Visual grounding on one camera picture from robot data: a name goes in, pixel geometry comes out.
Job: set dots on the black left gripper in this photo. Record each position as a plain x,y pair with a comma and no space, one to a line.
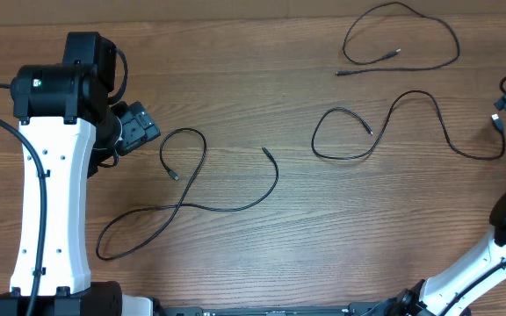
140,127

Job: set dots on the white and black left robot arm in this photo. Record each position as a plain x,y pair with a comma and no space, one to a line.
72,122

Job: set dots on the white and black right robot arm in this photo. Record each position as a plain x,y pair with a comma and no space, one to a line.
452,291

